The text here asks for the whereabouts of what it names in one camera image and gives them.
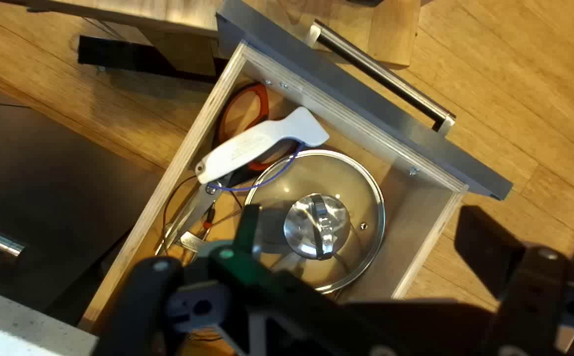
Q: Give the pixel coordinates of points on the white plastic spatula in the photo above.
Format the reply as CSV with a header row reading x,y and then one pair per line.
x,y
260,142

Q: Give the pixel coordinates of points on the wooden drawer with grey front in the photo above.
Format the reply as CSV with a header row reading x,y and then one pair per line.
x,y
339,86

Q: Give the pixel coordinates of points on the metal tongs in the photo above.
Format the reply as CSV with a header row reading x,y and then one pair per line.
x,y
191,215

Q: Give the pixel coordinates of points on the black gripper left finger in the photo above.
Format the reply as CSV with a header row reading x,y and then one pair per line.
x,y
141,304

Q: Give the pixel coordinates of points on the dark glossy cabinet front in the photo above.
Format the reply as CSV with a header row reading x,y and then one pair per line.
x,y
50,185

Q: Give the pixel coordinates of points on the metal and wood robot stand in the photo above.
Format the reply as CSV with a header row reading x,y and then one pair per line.
x,y
135,13

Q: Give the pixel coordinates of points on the dark green spoon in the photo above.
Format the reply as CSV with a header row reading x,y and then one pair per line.
x,y
250,235

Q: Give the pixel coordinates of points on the glass pot lid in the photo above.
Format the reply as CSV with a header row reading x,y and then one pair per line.
x,y
339,179

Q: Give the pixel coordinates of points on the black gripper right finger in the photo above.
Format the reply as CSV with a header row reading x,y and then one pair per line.
x,y
525,290

